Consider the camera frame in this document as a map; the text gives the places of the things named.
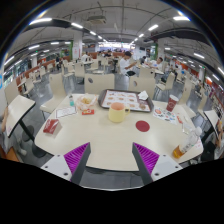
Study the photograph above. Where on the neighbouring beige table left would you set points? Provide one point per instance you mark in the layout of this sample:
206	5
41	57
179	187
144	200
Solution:
17	109

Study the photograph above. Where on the colourful printed flyer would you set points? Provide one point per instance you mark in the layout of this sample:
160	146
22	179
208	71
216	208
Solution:
165	115

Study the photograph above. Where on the beige chair with round hole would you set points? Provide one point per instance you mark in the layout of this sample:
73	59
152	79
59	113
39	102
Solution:
95	84

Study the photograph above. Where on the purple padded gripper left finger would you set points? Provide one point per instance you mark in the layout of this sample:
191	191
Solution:
71	165

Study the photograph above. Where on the white paper leaflet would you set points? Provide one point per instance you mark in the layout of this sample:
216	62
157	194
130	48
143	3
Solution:
66	111

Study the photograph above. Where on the red sauce packet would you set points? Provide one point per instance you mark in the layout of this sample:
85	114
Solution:
88	112

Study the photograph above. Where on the dark food tray with paper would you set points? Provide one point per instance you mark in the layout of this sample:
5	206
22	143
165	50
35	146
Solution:
128	98

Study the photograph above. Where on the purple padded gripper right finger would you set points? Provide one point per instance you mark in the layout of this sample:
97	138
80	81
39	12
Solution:
151	165

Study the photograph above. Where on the yellow ceramic mug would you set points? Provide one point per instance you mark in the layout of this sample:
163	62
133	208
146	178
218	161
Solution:
118	112

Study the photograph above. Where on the seated person at right table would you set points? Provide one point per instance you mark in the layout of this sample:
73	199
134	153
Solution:
156	64

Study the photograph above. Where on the red round coaster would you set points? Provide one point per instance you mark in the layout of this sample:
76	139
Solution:
142	126

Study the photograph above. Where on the small green-capped bottle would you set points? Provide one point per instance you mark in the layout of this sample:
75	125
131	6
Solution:
71	100

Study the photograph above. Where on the beige chair at left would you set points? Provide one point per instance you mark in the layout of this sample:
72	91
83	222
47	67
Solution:
58	91

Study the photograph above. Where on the crumpled white napkin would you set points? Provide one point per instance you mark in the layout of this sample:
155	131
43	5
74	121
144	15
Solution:
143	95

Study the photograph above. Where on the plastic bag with food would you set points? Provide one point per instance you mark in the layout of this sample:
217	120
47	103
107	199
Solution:
86	101

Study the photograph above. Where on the red paper box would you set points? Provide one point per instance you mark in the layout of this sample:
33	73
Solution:
51	126

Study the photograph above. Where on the red paper cup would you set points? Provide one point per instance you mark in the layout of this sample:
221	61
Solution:
171	103

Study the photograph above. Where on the neighbouring table right edge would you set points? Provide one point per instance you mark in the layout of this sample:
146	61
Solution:
213	118

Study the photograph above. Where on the beige chair right of centre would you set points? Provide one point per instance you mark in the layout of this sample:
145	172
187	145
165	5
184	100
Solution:
139	84

